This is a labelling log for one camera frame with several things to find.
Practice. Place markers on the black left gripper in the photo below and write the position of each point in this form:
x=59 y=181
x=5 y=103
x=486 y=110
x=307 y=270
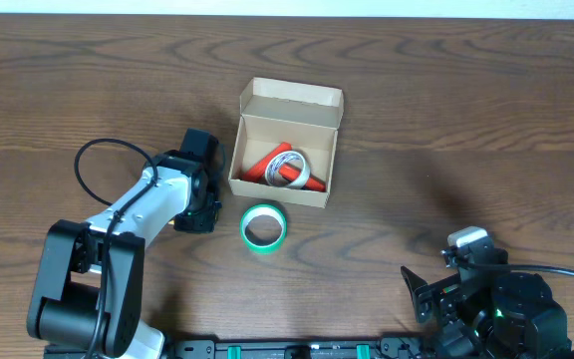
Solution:
x=206 y=214

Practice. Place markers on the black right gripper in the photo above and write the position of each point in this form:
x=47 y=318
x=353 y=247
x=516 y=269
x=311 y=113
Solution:
x=430 y=295

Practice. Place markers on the red utility knife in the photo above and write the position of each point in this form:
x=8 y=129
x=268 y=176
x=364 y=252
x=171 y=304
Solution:
x=256 y=172

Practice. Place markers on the green tape roll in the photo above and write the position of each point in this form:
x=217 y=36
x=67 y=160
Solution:
x=263 y=228

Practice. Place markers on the white tape roll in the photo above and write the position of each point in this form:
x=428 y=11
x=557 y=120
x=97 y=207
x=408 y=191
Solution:
x=289 y=169

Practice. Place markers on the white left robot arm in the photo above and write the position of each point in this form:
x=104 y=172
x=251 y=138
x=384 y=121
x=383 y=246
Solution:
x=87 y=298

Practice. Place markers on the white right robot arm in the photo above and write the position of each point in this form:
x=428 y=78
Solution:
x=483 y=313

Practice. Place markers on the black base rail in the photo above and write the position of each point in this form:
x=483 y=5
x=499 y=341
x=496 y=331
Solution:
x=388 y=347

